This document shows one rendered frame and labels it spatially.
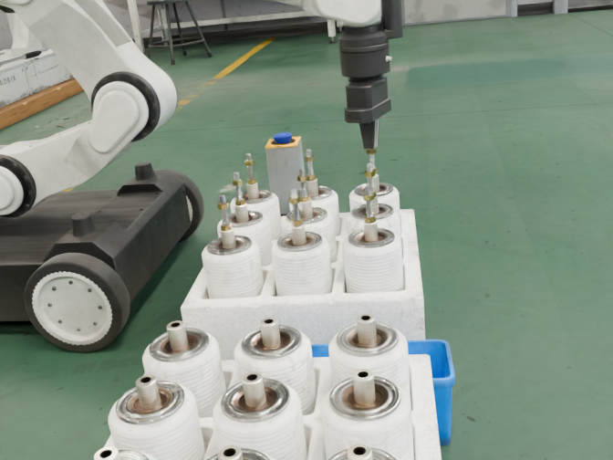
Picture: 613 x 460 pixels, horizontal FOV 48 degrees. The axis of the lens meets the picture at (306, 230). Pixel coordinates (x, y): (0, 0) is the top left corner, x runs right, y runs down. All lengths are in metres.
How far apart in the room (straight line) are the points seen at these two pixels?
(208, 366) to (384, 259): 0.36
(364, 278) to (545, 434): 0.35
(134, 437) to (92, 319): 0.67
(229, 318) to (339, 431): 0.45
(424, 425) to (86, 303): 0.79
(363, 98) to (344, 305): 0.38
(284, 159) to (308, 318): 0.48
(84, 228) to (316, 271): 0.53
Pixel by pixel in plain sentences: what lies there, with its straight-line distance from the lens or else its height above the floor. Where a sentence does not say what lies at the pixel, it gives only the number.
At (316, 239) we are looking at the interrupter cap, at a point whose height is 0.25.
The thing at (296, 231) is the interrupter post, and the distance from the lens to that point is 1.13.
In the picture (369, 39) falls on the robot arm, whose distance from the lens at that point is 1.25.
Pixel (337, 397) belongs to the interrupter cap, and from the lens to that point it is 0.76.
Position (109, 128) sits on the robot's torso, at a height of 0.40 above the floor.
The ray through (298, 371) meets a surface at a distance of 0.85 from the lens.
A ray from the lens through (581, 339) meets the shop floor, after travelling 1.36.
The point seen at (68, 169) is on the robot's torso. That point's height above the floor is 0.31.
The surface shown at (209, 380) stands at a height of 0.22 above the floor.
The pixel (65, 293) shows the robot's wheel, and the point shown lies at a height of 0.13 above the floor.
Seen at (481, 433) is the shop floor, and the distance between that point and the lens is 1.12.
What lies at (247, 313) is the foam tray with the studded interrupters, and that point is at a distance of 1.13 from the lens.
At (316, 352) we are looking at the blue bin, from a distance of 1.11.
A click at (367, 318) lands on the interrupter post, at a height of 0.28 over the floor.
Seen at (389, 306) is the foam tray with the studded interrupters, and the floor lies 0.17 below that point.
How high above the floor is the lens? 0.70
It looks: 22 degrees down
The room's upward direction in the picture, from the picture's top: 6 degrees counter-clockwise
